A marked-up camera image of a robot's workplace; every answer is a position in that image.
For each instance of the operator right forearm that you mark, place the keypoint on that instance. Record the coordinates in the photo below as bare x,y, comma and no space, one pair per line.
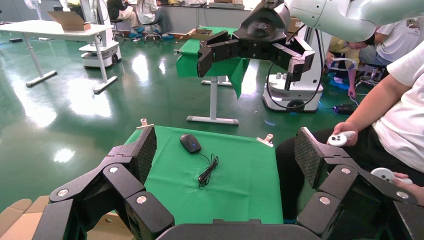
374,106

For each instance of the operator right hand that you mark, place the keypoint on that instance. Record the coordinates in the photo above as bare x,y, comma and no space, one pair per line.
354,130

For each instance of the white standing fan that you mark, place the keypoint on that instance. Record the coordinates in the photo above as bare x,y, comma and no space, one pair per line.
33,4

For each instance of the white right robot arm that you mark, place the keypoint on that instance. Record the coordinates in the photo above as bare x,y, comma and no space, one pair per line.
331,16

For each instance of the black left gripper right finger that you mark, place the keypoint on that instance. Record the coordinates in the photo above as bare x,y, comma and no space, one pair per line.
308,159

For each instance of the white table leg frame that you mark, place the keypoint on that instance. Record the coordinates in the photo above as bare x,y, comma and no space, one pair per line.
213,99

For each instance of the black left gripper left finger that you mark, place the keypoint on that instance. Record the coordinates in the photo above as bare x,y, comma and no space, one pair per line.
145,155

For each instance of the brown cardboard mailer box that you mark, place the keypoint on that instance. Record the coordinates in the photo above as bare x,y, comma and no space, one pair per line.
20,225

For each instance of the white desk with T-legs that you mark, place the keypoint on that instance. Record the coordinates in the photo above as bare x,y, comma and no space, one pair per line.
49,30

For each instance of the small open cardboard box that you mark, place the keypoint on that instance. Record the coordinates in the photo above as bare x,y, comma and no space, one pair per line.
198,33

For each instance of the operator in white shirt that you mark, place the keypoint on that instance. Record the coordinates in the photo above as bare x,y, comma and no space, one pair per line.
404,132

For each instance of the grey back counter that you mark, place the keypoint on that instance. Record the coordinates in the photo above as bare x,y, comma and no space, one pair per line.
205,18

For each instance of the bending person in white shirt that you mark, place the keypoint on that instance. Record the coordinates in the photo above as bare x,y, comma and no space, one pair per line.
397,39

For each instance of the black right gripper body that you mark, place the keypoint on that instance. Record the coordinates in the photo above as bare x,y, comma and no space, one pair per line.
261,26

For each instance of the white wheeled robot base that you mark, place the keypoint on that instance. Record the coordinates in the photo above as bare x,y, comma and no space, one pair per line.
281,96
89,58

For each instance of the seated person in dark top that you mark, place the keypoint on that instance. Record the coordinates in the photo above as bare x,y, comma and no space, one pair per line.
124,13

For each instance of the seated person with long hair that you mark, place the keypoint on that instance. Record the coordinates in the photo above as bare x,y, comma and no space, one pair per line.
147,11

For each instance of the silver binder clip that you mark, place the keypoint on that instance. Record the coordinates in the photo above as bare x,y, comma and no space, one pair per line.
266,139
145,123

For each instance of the operator left hand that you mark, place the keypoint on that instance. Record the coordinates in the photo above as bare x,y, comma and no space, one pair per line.
415,192

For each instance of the white VR controller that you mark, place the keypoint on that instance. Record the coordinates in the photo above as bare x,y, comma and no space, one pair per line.
381,173
336,139

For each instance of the black power adapter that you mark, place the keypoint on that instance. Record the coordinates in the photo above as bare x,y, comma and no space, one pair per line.
344,109

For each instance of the crouching person in yellow shirt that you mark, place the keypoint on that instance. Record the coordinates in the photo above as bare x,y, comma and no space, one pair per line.
341,46

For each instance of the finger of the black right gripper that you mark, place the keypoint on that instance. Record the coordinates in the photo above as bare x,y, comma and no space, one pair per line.
298,59
222,49

